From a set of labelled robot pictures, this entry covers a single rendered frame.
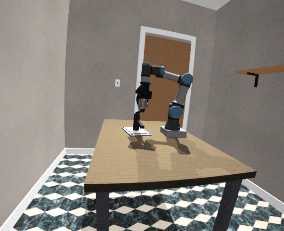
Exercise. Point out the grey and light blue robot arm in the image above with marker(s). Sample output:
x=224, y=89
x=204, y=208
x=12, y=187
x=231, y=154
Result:
x=177, y=106

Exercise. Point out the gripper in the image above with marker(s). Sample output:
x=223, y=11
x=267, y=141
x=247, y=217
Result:
x=145, y=94

